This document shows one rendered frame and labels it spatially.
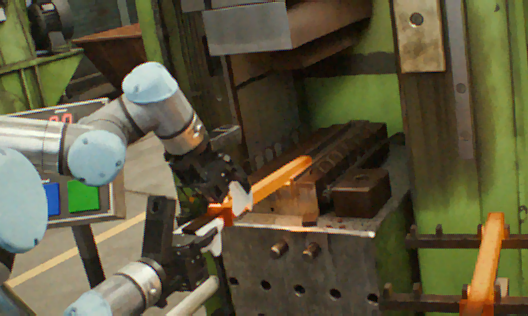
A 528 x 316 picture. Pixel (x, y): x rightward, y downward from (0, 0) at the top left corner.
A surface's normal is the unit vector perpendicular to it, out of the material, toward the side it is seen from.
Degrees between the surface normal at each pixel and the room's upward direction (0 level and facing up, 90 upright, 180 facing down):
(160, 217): 59
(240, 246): 90
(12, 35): 79
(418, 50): 90
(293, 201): 90
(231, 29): 90
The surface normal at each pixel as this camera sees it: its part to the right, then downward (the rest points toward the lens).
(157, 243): -0.47, -0.16
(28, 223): 0.97, -0.18
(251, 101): 0.88, 0.03
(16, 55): 0.66, -0.04
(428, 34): -0.45, 0.37
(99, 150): 0.20, 0.31
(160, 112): 0.36, 0.58
